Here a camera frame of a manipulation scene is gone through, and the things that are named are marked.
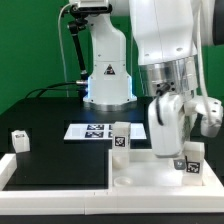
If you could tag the white square tabletop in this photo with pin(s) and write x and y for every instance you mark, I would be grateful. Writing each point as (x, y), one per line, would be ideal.
(146, 170)

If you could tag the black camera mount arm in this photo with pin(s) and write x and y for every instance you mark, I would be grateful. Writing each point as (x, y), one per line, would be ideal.
(74, 30)

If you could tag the white U-shaped obstacle fence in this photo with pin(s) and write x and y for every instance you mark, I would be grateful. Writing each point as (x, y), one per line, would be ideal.
(111, 200)

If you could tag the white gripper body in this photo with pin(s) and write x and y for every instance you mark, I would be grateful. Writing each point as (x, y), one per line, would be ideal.
(166, 139)

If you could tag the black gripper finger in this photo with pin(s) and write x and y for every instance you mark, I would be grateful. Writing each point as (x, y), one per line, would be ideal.
(179, 164)

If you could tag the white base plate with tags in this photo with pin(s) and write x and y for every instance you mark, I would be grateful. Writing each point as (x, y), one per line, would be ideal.
(100, 132)

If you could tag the camera on mount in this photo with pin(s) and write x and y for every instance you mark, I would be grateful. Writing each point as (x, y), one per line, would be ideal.
(91, 6)

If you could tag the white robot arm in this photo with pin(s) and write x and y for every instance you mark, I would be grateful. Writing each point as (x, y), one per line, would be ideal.
(168, 36)

